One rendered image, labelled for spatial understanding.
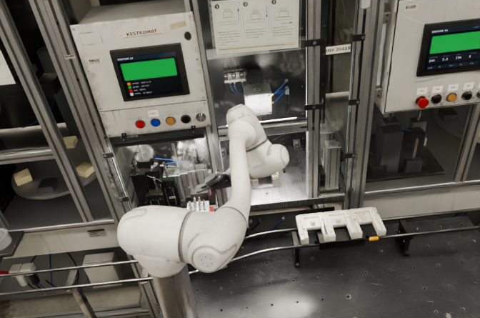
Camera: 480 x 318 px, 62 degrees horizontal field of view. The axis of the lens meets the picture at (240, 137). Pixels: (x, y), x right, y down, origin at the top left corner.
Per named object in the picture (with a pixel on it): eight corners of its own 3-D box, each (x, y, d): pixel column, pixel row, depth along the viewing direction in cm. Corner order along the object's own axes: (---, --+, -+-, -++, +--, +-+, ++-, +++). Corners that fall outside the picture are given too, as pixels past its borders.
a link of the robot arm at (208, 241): (248, 204, 106) (199, 199, 109) (228, 241, 89) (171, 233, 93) (248, 247, 110) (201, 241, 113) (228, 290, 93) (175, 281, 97)
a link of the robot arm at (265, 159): (263, 173, 161) (248, 144, 159) (296, 160, 153) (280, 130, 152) (253, 185, 152) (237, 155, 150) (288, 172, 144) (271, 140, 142)
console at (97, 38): (106, 141, 159) (66, 28, 133) (119, 106, 183) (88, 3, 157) (211, 130, 159) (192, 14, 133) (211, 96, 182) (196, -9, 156)
